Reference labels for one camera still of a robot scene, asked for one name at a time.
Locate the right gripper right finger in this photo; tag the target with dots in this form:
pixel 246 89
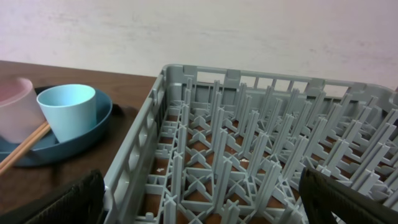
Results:
pixel 324 199

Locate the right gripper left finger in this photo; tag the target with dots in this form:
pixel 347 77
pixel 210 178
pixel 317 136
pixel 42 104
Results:
pixel 80 201

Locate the light blue cup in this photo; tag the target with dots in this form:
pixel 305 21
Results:
pixel 69 109

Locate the pink cup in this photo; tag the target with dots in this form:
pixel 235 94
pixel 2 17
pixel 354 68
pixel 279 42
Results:
pixel 20 112

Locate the grey dishwasher rack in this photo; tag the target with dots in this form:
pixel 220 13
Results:
pixel 215 145

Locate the dark brown serving tray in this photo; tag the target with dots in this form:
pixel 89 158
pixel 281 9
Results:
pixel 21 185

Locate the dark blue plate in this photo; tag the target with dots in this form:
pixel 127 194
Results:
pixel 48 150

